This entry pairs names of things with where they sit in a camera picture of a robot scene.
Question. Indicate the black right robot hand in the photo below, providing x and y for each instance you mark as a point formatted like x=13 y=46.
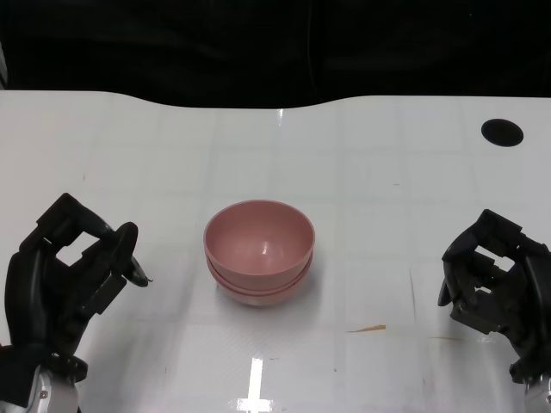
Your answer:
x=525 y=310

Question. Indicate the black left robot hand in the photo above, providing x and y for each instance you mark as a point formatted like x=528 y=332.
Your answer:
x=34 y=297

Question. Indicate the pink plastic bowl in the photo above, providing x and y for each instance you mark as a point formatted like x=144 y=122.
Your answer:
x=258 y=241
x=258 y=289
x=258 y=301

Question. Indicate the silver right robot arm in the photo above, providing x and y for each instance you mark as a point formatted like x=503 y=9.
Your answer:
x=540 y=398

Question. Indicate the black round table grommet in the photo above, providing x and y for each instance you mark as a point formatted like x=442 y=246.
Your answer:
x=502 y=132

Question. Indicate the black backdrop curtain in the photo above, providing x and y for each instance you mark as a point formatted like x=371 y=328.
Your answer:
x=172 y=43

